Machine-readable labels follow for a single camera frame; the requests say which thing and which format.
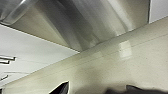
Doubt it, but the white sink base cabinet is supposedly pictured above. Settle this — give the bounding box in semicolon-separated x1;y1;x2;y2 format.
0;23;80;90

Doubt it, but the white drawer stack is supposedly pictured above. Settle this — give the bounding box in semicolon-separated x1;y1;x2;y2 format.
147;0;168;25

